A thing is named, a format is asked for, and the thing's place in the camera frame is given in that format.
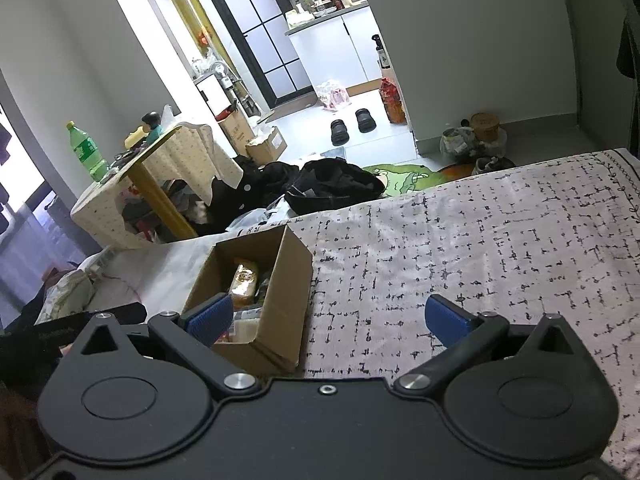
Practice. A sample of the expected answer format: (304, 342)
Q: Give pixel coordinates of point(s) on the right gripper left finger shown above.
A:
(187, 339)

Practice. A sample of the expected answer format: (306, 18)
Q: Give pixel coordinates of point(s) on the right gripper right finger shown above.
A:
(467, 338)

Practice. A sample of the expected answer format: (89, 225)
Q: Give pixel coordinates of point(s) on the white snack packet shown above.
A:
(243, 328)

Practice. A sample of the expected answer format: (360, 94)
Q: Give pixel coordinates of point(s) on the yellow orange snack packet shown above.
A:
(244, 283)

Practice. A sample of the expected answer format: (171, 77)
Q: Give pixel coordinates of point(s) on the patterned bed sheet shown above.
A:
(552, 247)

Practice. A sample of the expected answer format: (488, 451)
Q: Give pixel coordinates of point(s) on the green floor mat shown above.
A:
(403, 179)

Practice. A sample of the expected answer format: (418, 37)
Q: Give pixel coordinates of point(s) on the black clothes pile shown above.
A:
(319, 185)

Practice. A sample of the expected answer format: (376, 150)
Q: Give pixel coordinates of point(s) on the plastic bag on floor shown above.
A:
(458, 143)

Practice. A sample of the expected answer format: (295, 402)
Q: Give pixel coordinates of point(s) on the small cardboard box on floor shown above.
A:
(267, 146)

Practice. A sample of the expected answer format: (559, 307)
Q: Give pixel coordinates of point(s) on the green soda bottle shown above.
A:
(87, 152)

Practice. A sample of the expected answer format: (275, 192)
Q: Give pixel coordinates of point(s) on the brown jar on floor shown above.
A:
(485, 127)

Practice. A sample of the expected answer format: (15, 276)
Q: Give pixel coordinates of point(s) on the right black shoe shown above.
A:
(365, 122)

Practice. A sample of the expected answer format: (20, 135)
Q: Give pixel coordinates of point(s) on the black shoe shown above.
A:
(339, 133)
(365, 122)

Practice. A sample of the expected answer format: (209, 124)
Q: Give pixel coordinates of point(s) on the left black shoe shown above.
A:
(339, 133)

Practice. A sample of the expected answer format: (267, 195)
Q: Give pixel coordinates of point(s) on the white kitchen cabinet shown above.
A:
(339, 48)

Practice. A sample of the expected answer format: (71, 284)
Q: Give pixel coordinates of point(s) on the black framed glass door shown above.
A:
(258, 30)

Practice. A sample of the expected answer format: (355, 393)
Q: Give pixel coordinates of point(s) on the red bag by wall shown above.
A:
(392, 102)

